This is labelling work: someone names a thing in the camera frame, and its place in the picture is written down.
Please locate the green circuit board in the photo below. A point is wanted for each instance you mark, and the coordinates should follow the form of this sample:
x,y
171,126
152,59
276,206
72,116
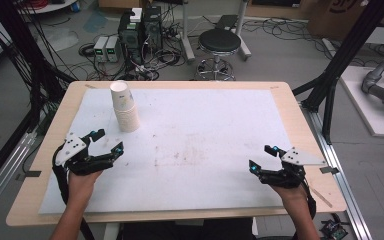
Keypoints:
x,y
335,230

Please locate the printed paper cup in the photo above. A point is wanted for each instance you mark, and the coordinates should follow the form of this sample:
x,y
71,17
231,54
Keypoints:
x,y
121,95

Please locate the small white box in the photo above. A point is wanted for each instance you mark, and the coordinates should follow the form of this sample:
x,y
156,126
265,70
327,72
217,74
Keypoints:
x,y
136,15

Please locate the thin wooden stick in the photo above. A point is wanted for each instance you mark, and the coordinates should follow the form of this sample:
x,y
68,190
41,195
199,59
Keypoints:
x,y
320,197

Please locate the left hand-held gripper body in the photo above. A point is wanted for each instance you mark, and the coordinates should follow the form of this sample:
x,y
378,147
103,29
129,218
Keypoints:
x,y
71,148

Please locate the black round stool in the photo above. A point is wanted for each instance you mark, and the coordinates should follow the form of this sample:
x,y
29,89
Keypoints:
x,y
219,40

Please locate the black metal frame post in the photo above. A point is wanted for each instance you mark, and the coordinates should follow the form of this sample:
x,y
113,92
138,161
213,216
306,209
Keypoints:
x,y
343,56

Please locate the stack of white paper cups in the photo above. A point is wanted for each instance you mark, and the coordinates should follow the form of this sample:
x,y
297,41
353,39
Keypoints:
x,y
128,120

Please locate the person's dark clothing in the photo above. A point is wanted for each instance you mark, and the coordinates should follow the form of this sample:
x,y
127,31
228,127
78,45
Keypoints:
x,y
186,230

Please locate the white table mat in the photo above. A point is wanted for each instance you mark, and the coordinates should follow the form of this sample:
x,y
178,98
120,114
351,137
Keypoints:
x,y
196,150

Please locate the person's right hand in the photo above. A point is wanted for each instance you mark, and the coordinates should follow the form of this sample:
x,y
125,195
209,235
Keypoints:
x,y
295,198

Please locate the person's left hand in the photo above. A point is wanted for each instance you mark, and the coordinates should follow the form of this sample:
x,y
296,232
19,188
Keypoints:
x,y
81,186

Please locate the grey power supply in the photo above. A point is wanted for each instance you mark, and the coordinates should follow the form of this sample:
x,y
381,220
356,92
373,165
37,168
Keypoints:
x,y
100,50
113,50

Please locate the aluminium rail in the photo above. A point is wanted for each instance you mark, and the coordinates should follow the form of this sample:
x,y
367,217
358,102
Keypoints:
x,y
3,176
340,173

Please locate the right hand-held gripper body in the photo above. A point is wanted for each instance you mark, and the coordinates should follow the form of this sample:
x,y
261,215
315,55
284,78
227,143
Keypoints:
x,y
290,175

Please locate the white desk leg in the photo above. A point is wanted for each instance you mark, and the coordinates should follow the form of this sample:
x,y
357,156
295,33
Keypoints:
x,y
243,33
187,40

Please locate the cardboard box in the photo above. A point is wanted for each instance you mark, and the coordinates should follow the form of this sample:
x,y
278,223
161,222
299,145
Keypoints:
x,y
333,16

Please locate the black computer tower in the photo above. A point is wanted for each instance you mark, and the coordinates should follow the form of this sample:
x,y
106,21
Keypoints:
x,y
153,28
131,40

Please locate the white floor board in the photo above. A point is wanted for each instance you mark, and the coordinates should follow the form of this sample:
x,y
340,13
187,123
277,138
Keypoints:
x,y
366,106

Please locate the dark tape strip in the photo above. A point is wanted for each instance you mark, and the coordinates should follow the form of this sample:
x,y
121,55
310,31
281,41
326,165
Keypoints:
x,y
329,170
32,173

